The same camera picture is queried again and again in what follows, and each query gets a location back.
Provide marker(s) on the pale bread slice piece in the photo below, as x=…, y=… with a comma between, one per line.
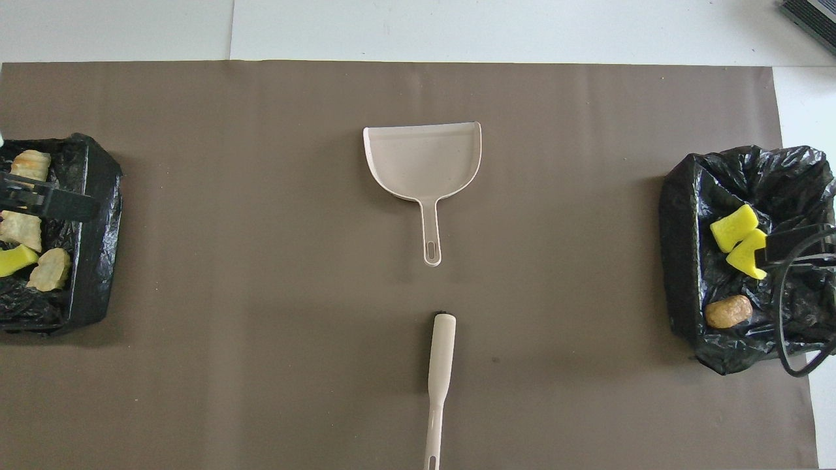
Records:
x=21, y=230

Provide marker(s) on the yellow wedge sponge piece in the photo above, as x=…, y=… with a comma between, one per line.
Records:
x=733, y=228

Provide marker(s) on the round pale bread chunk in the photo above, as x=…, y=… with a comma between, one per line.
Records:
x=49, y=269

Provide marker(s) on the small yellow green sponge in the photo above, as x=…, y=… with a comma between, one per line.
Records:
x=14, y=260

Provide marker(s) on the brown potato shaped sponge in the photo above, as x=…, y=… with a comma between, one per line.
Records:
x=728, y=312

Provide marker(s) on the pale pink plastic dustpan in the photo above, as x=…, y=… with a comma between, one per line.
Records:
x=421, y=160

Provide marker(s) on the smooth black bag bin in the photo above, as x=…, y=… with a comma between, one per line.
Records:
x=98, y=261

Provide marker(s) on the crumpled black bag bin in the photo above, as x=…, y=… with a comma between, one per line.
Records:
x=686, y=261

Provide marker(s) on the dark ribbed device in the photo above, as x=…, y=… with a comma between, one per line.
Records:
x=816, y=19

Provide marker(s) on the brown paper table mat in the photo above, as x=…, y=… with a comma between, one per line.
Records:
x=261, y=326

